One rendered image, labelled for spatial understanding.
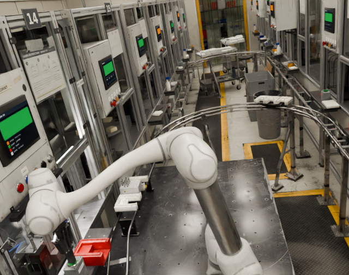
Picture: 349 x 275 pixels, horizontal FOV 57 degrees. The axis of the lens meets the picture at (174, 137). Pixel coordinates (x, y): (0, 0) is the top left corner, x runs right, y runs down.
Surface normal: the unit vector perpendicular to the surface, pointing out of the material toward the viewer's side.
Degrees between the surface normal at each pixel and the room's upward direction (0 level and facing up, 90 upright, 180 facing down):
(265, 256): 0
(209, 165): 84
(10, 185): 90
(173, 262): 0
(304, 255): 0
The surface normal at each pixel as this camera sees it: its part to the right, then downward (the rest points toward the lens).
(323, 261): -0.16, -0.91
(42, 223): 0.15, 0.38
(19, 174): 0.98, -0.11
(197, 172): 0.32, 0.20
